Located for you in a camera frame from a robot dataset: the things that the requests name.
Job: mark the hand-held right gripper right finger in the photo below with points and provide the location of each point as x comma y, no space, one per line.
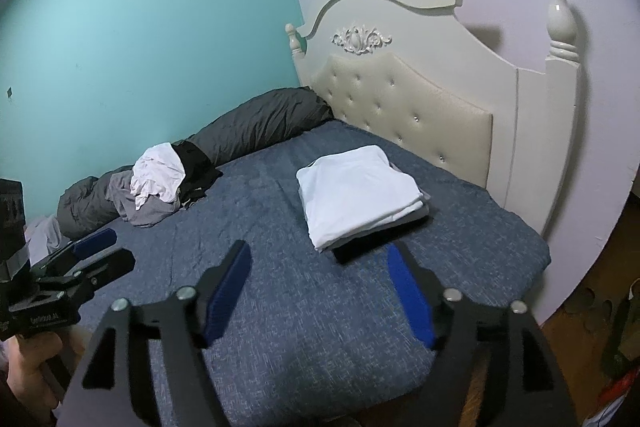
412,297

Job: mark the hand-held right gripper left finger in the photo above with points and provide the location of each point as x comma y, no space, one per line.
227,292

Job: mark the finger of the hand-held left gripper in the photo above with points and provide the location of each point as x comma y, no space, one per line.
100,269
90,244

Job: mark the white polo shirt black trim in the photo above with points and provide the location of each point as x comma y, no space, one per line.
355,192

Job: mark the person's left hand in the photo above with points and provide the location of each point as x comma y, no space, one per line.
30,367

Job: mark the light grey sheet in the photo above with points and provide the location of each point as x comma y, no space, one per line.
42,237

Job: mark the crumpled grey garment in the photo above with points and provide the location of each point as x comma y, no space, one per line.
145,212

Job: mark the bed with blue sheet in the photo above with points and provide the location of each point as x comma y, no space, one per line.
310,307

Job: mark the folded grey garment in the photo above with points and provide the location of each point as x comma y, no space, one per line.
417,209

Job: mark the crumpled black garment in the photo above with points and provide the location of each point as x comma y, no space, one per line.
197,169

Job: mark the rolled dark grey duvet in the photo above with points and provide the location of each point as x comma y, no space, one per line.
260,122

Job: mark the cream tufted headboard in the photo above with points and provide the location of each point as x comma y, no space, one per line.
425,107

